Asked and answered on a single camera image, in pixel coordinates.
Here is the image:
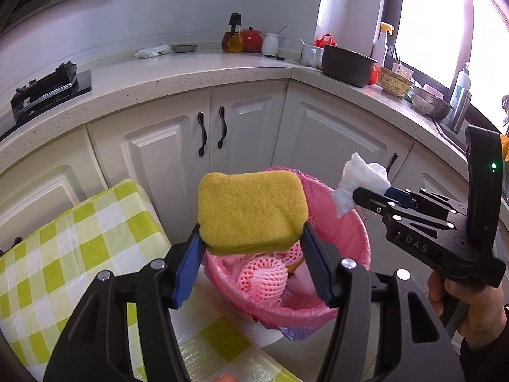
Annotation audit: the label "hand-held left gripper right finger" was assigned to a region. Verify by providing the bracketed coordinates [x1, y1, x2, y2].
[303, 223, 466, 382]

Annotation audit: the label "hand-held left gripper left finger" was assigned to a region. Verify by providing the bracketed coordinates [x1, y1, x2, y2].
[43, 223, 207, 382]

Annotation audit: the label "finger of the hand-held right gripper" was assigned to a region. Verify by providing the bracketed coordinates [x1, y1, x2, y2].
[353, 187, 454, 231]
[385, 187, 467, 217]

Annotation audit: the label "white tissue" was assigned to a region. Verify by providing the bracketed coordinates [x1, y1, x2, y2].
[332, 152, 391, 217]

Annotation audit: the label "pink foam fruit net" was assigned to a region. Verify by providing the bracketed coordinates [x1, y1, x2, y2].
[284, 243, 305, 264]
[238, 255, 288, 307]

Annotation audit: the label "pink bagged waste bin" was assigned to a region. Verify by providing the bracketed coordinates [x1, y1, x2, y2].
[203, 166, 371, 341]

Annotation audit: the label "yellow sponge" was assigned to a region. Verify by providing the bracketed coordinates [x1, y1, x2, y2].
[198, 170, 309, 256]

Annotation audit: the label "person's right forearm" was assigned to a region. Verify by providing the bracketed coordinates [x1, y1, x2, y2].
[459, 326, 509, 382]

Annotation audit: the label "person's right hand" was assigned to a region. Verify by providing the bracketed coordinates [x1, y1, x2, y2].
[427, 266, 509, 345]

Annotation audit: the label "steel bowl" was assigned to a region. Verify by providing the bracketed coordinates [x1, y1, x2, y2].
[410, 88, 454, 120]

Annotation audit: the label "steel flask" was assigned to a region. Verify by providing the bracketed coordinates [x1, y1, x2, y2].
[449, 91, 472, 133]

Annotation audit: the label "white kitchen base cabinets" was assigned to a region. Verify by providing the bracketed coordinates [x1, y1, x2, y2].
[0, 52, 509, 287]

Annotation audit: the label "patterned ceramic bowl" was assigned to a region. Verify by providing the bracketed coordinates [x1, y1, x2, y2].
[376, 67, 414, 98]

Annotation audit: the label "green checkered tablecloth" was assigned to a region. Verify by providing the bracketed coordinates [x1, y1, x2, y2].
[0, 178, 303, 382]

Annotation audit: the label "white pump bottle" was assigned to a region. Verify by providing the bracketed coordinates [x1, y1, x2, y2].
[449, 61, 472, 106]

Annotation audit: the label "large dark inner pot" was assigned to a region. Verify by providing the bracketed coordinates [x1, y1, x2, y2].
[321, 44, 378, 88]

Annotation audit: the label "white mug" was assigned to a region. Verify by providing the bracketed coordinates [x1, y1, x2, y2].
[300, 39, 324, 68]

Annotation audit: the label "spray bottle with yellow nozzle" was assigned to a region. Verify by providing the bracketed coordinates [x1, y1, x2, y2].
[372, 22, 395, 68]

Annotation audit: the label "kitchen window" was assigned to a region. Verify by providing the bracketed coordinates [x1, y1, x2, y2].
[318, 0, 509, 100]

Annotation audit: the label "white jar with spoon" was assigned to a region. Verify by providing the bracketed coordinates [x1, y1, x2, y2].
[261, 25, 289, 56]

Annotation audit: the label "red pot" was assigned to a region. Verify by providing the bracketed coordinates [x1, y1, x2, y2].
[242, 26, 263, 53]

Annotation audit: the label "oil bottle with black cap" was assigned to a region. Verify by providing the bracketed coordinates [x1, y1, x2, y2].
[221, 13, 244, 53]

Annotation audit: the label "white plastic bag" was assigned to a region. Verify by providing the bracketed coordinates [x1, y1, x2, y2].
[134, 44, 172, 59]

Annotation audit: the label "black glass gas hob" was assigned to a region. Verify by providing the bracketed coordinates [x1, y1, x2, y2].
[0, 69, 93, 142]

